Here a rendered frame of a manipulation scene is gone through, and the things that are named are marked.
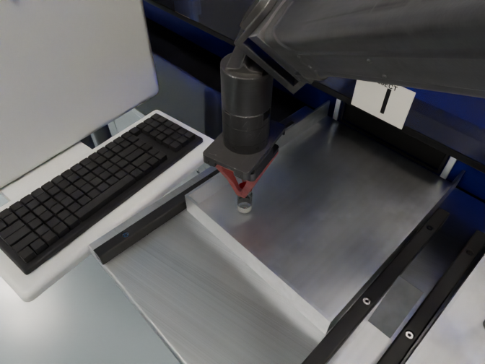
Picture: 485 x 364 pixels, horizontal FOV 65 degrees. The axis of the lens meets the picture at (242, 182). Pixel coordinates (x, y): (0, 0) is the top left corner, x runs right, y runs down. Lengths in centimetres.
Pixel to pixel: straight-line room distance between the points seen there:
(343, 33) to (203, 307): 37
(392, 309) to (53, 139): 66
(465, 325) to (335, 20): 41
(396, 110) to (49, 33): 57
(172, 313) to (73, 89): 49
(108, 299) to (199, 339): 110
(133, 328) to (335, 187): 104
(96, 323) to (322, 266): 112
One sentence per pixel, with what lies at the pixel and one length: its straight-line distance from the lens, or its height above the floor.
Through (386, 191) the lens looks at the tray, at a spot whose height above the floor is 88.
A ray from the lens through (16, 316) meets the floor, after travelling 166.
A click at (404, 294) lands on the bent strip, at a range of 48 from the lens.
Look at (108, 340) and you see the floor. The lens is 149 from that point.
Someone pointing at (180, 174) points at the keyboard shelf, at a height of 80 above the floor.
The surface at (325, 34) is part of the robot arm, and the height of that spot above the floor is 123.
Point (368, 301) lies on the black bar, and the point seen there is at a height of 90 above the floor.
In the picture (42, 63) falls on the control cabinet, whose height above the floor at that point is 99.
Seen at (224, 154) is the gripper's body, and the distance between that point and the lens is 46.
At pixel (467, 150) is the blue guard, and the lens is 56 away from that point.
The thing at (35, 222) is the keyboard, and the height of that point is 83.
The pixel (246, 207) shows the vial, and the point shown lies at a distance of 56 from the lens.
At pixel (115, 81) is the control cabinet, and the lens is 86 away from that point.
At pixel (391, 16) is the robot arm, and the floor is 126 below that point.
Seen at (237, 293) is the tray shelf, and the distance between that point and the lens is 50.
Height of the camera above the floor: 133
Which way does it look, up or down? 47 degrees down
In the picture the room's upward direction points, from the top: straight up
